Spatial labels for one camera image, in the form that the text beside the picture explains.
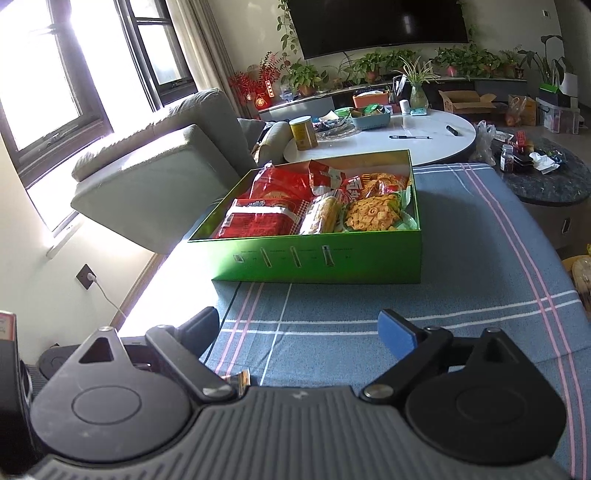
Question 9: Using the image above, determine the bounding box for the red yellow noodle snack bag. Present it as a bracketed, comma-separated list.
[342, 173, 410, 200]

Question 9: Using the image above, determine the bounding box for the red berry decoration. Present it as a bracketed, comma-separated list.
[228, 51, 286, 111]

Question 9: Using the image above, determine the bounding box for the orange tissue box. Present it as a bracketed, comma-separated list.
[353, 91, 390, 109]

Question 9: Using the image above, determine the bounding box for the small red white snack packet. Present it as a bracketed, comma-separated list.
[308, 161, 346, 196]

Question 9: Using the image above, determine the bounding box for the open cardboard box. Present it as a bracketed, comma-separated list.
[439, 90, 496, 115]

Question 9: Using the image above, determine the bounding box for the black pen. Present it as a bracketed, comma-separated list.
[389, 135, 432, 140]

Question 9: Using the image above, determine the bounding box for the beige sofa armchair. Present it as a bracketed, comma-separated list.
[71, 89, 293, 254]

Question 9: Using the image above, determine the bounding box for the spider plant in glass vase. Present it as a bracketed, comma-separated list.
[402, 56, 440, 110]

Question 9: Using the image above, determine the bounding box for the white power cable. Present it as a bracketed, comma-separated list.
[87, 274, 129, 319]

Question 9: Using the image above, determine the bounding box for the red rice cracker bag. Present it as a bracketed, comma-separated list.
[249, 163, 312, 201]

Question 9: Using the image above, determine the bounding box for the small glass jar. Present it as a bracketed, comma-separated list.
[500, 144, 515, 173]

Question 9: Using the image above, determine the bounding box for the window frame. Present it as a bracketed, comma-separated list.
[1, 1, 197, 188]

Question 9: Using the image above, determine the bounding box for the black wall television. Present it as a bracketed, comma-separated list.
[287, 0, 468, 58]

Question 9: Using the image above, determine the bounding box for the blue striped tablecloth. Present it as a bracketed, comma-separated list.
[117, 162, 591, 480]

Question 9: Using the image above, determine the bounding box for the beige bread roll pack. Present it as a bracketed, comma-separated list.
[298, 191, 342, 235]

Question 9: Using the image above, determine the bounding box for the beige curtain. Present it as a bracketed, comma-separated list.
[165, 0, 250, 118]

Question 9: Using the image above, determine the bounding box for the white round coffee table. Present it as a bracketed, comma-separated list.
[283, 110, 477, 166]

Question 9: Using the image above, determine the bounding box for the dark marble round table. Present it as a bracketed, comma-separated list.
[492, 134, 590, 207]

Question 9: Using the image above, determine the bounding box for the tv console shelf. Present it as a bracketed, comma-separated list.
[257, 77, 528, 122]

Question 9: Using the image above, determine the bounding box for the red checkered snack pack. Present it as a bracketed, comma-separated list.
[213, 198, 311, 239]

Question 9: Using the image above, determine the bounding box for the black marker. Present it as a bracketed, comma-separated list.
[446, 125, 461, 137]

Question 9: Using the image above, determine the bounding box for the green vegetable roll snack bag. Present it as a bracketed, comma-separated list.
[341, 187, 419, 232]

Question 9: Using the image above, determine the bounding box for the yellow tin can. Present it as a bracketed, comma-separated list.
[290, 115, 318, 151]

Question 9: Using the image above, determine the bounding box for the blue plastic basket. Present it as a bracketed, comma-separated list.
[352, 110, 392, 131]

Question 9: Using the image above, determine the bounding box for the wall power socket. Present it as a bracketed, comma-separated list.
[76, 264, 96, 290]

